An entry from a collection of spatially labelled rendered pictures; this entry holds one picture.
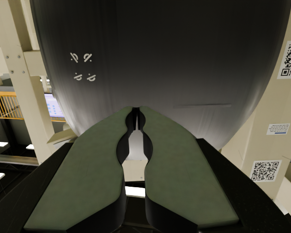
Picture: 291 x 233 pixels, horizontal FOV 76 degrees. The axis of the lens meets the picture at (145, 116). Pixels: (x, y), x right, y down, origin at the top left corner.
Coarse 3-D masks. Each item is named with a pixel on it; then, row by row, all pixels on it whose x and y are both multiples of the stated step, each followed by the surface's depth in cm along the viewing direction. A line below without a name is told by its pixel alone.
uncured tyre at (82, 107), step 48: (48, 0) 17; (96, 0) 16; (144, 0) 16; (192, 0) 16; (240, 0) 17; (288, 0) 19; (48, 48) 20; (96, 48) 18; (144, 48) 18; (192, 48) 18; (240, 48) 18; (96, 96) 20; (144, 96) 20; (192, 96) 21; (240, 96) 21
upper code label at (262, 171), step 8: (256, 160) 49; (264, 160) 49; (272, 160) 49; (280, 160) 49; (256, 168) 50; (264, 168) 50; (272, 168) 50; (256, 176) 51; (264, 176) 51; (272, 176) 51
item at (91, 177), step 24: (120, 120) 10; (96, 144) 8; (120, 144) 9; (72, 168) 7; (96, 168) 7; (120, 168) 7; (48, 192) 6; (72, 192) 6; (96, 192) 6; (120, 192) 6; (48, 216) 6; (72, 216) 6; (96, 216) 6; (120, 216) 7
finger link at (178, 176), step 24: (144, 120) 10; (168, 120) 10; (144, 144) 10; (168, 144) 8; (192, 144) 8; (168, 168) 7; (192, 168) 7; (168, 192) 6; (192, 192) 6; (216, 192) 6; (168, 216) 6; (192, 216) 6; (216, 216) 6
